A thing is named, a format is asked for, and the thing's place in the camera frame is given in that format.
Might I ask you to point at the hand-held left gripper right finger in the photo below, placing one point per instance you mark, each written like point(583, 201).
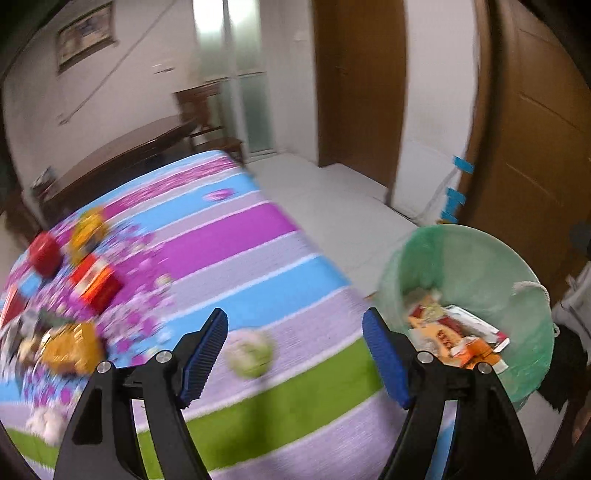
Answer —
point(385, 364)

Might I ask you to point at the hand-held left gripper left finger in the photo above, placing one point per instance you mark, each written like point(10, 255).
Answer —
point(203, 360)

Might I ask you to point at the wrappers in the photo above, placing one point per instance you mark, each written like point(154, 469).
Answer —
point(436, 332)

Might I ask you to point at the orange and white box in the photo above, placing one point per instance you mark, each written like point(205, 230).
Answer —
point(480, 356)

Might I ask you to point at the white and red box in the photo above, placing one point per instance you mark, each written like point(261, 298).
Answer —
point(480, 330)

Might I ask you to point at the bin with green bag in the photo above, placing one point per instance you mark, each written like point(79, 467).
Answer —
point(461, 258)

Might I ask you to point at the striped floral tablecloth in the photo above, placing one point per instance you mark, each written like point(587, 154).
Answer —
point(277, 286)

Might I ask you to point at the orange-red box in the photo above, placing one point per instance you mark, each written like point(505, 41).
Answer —
point(94, 281)

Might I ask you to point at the gold packet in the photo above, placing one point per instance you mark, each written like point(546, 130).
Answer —
point(69, 350)

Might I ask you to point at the blue tape piece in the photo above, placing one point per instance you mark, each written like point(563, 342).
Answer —
point(463, 164)
point(448, 215)
point(455, 198)

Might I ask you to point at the crumpled white tissue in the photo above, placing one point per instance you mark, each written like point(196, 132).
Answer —
point(46, 422)

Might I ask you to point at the yellow snack packet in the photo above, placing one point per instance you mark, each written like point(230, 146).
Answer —
point(87, 230)

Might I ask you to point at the crumpled grey wrapper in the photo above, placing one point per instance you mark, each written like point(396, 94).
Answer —
point(23, 337)

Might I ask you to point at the dark cloth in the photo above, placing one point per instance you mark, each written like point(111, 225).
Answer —
point(568, 364)

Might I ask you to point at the red apple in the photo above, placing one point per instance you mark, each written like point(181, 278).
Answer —
point(44, 254)

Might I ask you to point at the grey cloth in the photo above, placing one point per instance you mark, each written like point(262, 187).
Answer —
point(572, 302)

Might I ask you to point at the round wooden table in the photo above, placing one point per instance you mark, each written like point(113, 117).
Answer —
point(124, 152)

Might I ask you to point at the dark wooden chair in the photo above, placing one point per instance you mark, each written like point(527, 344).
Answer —
point(18, 212)
point(198, 99)

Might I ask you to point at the brown panelled wooden door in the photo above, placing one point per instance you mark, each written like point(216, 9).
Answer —
point(531, 138)

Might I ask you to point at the frosted glass door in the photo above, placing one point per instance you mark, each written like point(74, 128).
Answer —
point(249, 92)

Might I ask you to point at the white wall switch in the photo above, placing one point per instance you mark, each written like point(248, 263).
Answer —
point(299, 37)

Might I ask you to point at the framed wall picture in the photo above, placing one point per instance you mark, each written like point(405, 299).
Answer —
point(85, 37)

